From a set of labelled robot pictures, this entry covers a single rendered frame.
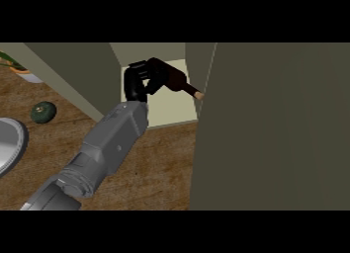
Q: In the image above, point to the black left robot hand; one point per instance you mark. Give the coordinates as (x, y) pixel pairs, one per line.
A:
(138, 79)

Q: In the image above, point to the dark green round vegetable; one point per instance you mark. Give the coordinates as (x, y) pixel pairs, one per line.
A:
(42, 112)

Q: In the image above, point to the potted green plant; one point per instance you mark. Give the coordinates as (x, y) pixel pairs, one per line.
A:
(11, 66)

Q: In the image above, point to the dark red wine bottle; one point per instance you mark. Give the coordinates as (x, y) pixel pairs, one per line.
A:
(178, 81)

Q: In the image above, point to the olive grey cabinet door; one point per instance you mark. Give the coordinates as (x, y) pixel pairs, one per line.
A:
(279, 131)

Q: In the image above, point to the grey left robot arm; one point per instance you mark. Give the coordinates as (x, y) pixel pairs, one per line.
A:
(113, 137)

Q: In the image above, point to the grey round pan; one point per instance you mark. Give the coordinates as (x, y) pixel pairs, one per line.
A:
(1, 146)

